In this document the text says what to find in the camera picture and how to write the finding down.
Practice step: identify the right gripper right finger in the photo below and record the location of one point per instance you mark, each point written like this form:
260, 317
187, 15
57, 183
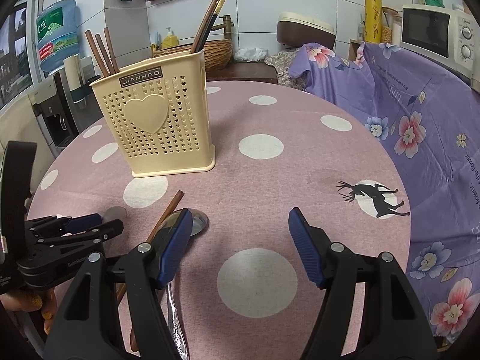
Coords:
369, 309

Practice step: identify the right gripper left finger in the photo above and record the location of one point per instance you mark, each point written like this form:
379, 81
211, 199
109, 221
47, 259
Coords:
87, 325

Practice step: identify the steel spoon wooden handle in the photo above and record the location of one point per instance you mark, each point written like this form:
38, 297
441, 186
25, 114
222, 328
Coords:
200, 224

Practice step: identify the cream plastic utensil holder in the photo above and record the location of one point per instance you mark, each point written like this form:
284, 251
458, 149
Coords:
157, 111

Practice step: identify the left hand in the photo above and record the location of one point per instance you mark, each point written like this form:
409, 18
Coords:
43, 301

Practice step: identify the water dispenser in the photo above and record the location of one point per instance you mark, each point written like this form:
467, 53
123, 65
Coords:
60, 117

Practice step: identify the pink polka-dot tablecloth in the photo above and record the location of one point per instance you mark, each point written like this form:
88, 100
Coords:
244, 292

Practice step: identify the paper roll in holder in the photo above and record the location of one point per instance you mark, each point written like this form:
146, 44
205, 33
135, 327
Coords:
73, 72

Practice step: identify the purple floral cloth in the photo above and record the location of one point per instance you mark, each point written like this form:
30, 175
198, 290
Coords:
427, 120

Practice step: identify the brown chopstick in holder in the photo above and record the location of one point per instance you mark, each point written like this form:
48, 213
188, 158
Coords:
111, 50
202, 26
96, 54

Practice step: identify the blue water jug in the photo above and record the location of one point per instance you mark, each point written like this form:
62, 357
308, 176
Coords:
57, 37

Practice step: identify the yellow soap bottle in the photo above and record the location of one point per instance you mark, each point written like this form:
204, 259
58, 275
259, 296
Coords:
170, 40

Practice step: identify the woven basket basin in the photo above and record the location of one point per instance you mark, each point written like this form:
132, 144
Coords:
217, 53

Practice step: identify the dark wooden side table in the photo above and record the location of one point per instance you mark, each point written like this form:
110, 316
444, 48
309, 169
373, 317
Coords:
253, 71

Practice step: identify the brass faucet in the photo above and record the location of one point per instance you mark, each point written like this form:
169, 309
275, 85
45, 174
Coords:
226, 26

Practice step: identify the white microwave oven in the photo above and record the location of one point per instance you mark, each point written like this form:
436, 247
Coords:
447, 37

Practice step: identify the black chopstick in holder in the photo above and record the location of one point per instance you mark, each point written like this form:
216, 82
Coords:
210, 23

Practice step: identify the yellow roll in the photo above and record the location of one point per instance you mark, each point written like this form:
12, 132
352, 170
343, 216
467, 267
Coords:
373, 21

